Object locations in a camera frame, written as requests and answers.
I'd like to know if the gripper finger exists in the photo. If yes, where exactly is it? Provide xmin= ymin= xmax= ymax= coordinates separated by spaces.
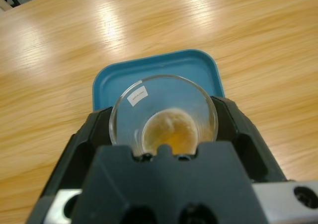
xmin=210 ymin=96 xmax=294 ymax=184
xmin=26 ymin=107 xmax=117 ymax=222

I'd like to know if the clear drinking glass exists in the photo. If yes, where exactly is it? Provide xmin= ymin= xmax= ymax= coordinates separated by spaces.
xmin=108 ymin=74 xmax=220 ymax=155

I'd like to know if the teal plastic tray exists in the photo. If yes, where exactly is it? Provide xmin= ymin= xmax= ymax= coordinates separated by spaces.
xmin=92 ymin=49 xmax=227 ymax=112

